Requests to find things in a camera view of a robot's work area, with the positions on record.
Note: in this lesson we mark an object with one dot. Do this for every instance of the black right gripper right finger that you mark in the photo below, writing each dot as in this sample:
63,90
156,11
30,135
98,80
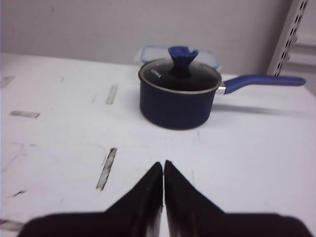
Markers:
191,214

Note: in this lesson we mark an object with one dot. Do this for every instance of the clear container blue-rimmed lid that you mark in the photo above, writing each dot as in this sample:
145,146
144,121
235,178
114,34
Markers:
152,52

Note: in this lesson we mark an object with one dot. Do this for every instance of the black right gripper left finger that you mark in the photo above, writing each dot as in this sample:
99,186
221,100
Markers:
136,214

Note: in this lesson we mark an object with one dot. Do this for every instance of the white slotted shelf rail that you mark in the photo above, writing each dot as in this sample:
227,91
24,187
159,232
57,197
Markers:
295,51

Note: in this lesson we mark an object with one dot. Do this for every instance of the dark blue saucepan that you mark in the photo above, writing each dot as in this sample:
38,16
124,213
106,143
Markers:
181,111

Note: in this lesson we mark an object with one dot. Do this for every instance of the glass lid blue knob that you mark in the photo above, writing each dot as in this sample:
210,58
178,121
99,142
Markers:
180,72

